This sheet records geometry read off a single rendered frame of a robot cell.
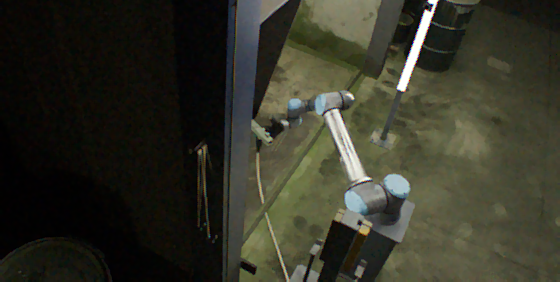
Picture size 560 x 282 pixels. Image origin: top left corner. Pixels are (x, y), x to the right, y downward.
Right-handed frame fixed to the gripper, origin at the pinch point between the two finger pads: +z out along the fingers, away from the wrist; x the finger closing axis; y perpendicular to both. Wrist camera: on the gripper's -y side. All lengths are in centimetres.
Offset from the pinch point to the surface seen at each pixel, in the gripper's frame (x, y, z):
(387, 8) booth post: 45, -34, -178
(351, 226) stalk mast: -125, -109, 74
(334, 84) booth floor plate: 50, 44, -137
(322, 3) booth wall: 103, -14, -154
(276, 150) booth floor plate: 14, 47, -35
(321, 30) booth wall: 99, 15, -157
